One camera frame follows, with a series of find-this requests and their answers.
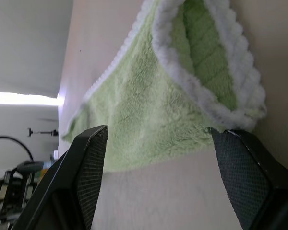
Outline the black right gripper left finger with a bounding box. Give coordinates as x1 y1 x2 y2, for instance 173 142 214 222
11 125 109 230

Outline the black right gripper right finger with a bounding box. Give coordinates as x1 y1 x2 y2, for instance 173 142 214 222
210 127 288 230

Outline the green towel with white trim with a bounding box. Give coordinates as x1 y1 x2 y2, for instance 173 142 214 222
61 0 267 173

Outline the black wall bracket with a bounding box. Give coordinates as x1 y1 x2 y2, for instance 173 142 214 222
27 128 59 138

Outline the black cable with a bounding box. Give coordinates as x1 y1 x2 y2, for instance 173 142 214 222
0 136 34 161

